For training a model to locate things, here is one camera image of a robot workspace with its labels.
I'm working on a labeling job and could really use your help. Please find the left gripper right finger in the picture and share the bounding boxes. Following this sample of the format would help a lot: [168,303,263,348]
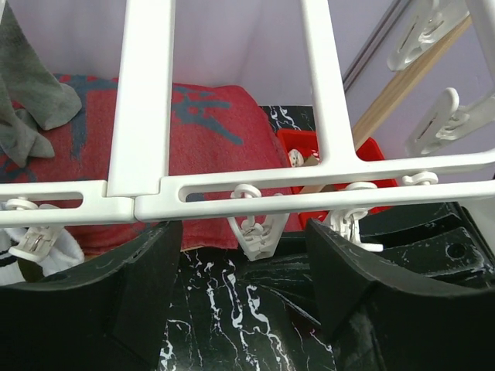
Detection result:
[306,220,494,370]

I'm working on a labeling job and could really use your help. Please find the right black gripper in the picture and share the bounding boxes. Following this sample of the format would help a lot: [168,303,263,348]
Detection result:
[360,203,494,288]

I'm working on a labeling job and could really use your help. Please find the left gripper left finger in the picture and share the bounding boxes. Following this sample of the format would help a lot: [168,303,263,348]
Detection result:
[1,222,182,370]

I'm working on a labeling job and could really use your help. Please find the white plastic clothespin clip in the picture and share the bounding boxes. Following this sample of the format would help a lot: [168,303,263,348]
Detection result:
[323,181,384,252]
[387,0,469,72]
[5,197,63,263]
[227,213,289,261]
[405,87,494,157]

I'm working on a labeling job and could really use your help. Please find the white plastic clip hanger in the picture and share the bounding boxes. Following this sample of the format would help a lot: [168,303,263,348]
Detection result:
[1,1,494,227]

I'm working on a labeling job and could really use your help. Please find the red patterned sock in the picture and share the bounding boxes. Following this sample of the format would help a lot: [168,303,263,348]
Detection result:
[288,148,322,168]

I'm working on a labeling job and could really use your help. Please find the red plastic bin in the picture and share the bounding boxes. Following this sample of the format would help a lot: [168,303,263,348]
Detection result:
[276,129,399,233]

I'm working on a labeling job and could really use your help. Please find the red patterned pillow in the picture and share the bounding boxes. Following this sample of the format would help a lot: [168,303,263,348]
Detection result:
[1,74,288,255]

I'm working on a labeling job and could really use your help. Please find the grey striped sock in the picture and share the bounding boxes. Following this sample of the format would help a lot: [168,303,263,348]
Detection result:
[1,3,82,168]

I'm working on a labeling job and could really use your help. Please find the wooden clothes rack frame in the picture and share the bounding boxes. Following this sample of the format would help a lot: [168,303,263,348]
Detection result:
[352,15,472,150]

